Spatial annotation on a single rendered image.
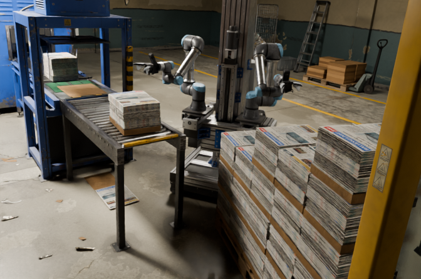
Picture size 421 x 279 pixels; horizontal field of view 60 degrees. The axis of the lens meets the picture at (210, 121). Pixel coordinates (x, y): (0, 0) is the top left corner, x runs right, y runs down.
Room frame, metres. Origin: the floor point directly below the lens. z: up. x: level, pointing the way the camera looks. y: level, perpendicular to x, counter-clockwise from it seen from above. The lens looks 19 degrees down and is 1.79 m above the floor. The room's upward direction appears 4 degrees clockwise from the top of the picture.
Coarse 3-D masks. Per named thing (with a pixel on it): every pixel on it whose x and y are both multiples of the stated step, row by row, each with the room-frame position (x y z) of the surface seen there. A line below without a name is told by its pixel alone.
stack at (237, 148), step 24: (240, 144) 2.39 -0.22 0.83; (240, 168) 2.24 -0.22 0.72; (240, 192) 2.19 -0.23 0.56; (264, 192) 1.90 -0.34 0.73; (216, 216) 2.59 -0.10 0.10; (264, 216) 1.86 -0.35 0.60; (288, 216) 1.64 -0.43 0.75; (240, 240) 2.13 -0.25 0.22; (264, 240) 1.83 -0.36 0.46; (240, 264) 2.10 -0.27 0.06; (264, 264) 1.80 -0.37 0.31; (288, 264) 1.58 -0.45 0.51
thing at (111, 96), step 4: (120, 92) 2.83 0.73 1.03; (124, 92) 2.84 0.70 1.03; (128, 92) 2.84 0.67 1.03; (132, 92) 2.84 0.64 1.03; (136, 92) 2.85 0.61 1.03; (140, 92) 2.86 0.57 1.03; (144, 92) 2.86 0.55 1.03; (108, 96) 2.77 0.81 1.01; (112, 96) 2.71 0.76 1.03; (116, 96) 2.71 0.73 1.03; (120, 96) 2.72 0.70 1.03; (124, 96) 2.73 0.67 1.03; (128, 96) 2.74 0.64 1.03; (112, 100) 2.69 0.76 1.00; (112, 104) 2.71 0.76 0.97; (112, 108) 2.71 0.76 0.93; (112, 112) 2.72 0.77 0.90; (112, 116) 2.72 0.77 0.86
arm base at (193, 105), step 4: (192, 100) 3.18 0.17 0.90; (196, 100) 3.15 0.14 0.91; (200, 100) 3.16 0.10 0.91; (204, 100) 3.19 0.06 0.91; (192, 104) 3.17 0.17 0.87; (196, 104) 3.15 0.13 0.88; (200, 104) 3.16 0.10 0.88; (204, 104) 3.18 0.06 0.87; (192, 108) 3.15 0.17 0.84; (196, 108) 3.14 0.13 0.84; (200, 108) 3.14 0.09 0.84; (204, 108) 3.16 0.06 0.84
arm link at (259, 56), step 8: (256, 48) 3.02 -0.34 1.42; (264, 48) 3.01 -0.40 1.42; (256, 56) 2.97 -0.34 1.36; (264, 56) 2.99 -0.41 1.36; (256, 64) 2.94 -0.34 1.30; (256, 72) 2.90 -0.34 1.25; (264, 72) 2.88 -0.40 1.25; (264, 80) 2.83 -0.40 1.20; (256, 88) 2.77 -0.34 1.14; (264, 88) 2.77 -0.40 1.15; (264, 96) 2.77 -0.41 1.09
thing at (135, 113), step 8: (120, 104) 2.51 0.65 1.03; (128, 104) 2.52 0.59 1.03; (136, 104) 2.53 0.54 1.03; (144, 104) 2.55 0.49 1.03; (152, 104) 2.58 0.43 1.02; (120, 112) 2.53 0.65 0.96; (128, 112) 2.49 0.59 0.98; (136, 112) 2.51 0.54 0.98; (144, 112) 2.55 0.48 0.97; (152, 112) 2.58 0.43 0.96; (120, 120) 2.54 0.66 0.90; (128, 120) 2.48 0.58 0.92; (136, 120) 2.51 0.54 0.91; (144, 120) 2.54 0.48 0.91; (152, 120) 2.58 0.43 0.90; (160, 120) 2.61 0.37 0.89; (128, 128) 2.48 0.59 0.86; (136, 128) 2.52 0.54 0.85
